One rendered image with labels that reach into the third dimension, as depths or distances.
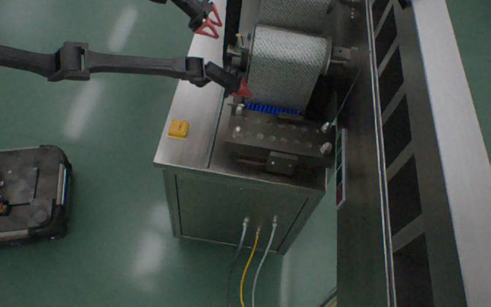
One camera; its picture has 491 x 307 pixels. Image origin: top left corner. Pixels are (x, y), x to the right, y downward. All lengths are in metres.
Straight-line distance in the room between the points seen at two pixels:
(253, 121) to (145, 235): 1.15
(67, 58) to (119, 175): 1.36
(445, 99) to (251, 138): 0.75
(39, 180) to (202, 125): 1.10
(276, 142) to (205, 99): 0.41
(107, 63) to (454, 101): 0.93
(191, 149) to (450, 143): 0.99
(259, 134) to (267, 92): 0.16
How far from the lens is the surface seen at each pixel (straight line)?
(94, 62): 1.21
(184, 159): 1.41
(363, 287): 0.87
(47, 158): 2.35
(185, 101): 1.58
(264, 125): 1.37
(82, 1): 3.71
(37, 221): 2.08
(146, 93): 2.83
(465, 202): 0.63
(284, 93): 1.37
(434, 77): 0.77
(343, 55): 1.31
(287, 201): 1.53
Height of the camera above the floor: 2.11
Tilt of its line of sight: 57 degrees down
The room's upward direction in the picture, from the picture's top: 11 degrees clockwise
